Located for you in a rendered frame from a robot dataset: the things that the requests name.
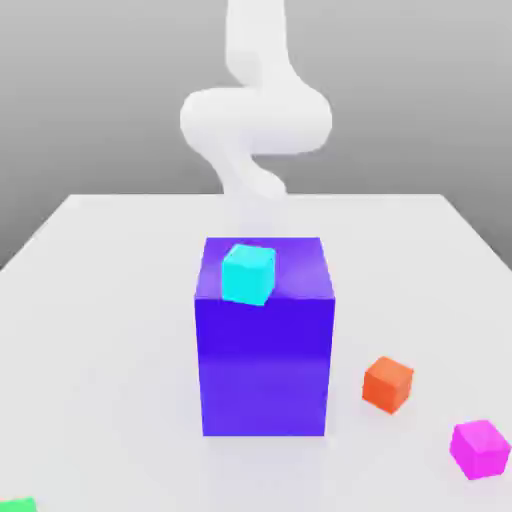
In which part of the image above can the small cyan cube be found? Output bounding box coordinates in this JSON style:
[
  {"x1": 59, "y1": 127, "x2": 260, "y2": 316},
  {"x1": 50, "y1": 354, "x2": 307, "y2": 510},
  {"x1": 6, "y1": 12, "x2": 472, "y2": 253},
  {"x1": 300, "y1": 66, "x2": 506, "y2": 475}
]
[{"x1": 220, "y1": 243, "x2": 277, "y2": 308}]

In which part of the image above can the small orange cube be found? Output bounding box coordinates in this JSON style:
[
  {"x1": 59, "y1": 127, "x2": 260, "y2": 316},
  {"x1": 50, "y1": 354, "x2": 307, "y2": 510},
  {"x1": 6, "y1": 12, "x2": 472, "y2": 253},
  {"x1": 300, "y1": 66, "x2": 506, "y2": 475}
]
[{"x1": 361, "y1": 355, "x2": 415, "y2": 416}]

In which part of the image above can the small magenta cube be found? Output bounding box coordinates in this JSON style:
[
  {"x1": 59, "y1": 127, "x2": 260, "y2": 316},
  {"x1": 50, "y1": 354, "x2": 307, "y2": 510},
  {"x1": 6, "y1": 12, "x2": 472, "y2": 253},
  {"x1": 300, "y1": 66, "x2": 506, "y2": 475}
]
[{"x1": 448, "y1": 418, "x2": 512, "y2": 482}]

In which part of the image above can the small green cube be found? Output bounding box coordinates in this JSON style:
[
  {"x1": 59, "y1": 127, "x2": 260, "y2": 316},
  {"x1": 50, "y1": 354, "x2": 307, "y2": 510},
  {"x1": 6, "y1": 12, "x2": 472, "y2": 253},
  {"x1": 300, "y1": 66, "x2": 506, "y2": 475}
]
[{"x1": 0, "y1": 496, "x2": 38, "y2": 512}]

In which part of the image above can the large blue box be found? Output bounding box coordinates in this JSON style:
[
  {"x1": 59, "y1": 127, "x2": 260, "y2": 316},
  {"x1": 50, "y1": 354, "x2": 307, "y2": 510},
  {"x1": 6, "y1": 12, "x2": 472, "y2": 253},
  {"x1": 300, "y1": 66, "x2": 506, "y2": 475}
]
[{"x1": 193, "y1": 236, "x2": 336, "y2": 438}]

